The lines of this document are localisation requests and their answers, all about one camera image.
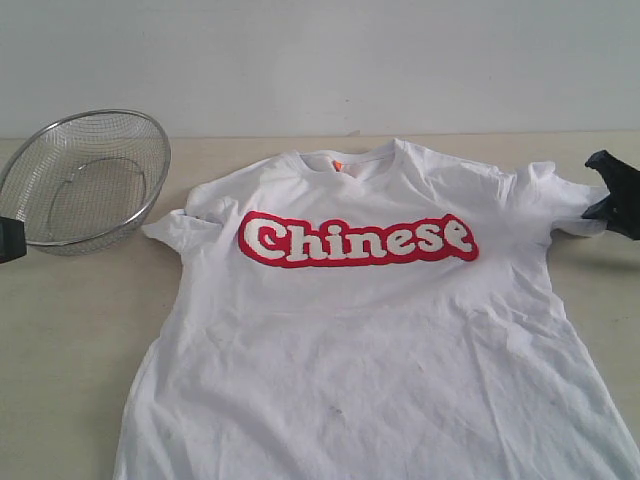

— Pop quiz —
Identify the white t-shirt red lettering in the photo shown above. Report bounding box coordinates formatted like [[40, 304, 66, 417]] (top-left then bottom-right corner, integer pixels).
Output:
[[114, 140, 639, 479]]

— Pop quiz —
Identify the metal wire mesh basket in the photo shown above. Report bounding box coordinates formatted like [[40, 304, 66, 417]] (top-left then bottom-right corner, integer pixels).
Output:
[[1, 109, 171, 256]]

